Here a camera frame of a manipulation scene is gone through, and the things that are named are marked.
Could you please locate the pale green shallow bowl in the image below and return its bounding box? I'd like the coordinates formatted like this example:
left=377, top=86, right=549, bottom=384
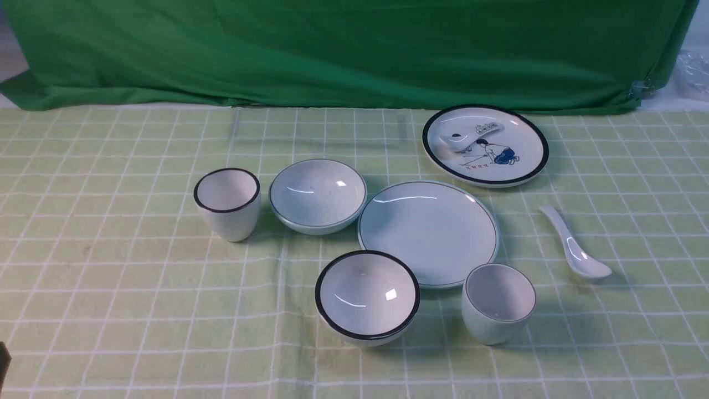
left=269, top=158, right=368, bottom=236

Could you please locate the white ceramic soup spoon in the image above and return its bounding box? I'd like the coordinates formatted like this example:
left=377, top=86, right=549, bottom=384
left=540, top=204, right=613, bottom=282

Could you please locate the pale green plain plate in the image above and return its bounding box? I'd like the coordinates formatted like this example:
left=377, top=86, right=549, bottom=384
left=357, top=180, right=500, bottom=289

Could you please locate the white bowl black rim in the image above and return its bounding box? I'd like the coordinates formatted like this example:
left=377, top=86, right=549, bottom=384
left=314, top=250, right=421, bottom=347

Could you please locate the white cup black rim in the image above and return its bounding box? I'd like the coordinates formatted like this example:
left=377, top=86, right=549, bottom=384
left=193, top=167, right=261, bottom=242

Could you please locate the black-rimmed illustrated plate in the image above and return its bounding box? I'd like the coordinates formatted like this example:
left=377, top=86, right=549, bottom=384
left=422, top=104, right=550, bottom=188

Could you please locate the pale green cup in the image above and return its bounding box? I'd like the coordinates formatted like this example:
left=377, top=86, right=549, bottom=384
left=460, top=263, right=537, bottom=346

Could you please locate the green backdrop cloth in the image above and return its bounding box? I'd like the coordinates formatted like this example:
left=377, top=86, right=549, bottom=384
left=2, top=1, right=698, bottom=115

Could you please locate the green checkered tablecloth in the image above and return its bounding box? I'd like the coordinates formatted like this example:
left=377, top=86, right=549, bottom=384
left=1, top=106, right=708, bottom=398

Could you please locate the small metal clip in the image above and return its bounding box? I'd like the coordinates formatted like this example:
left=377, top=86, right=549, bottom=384
left=628, top=80, right=656, bottom=100

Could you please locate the clear plastic bag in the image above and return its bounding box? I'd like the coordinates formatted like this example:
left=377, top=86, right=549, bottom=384
left=674, top=49, right=708, bottom=102

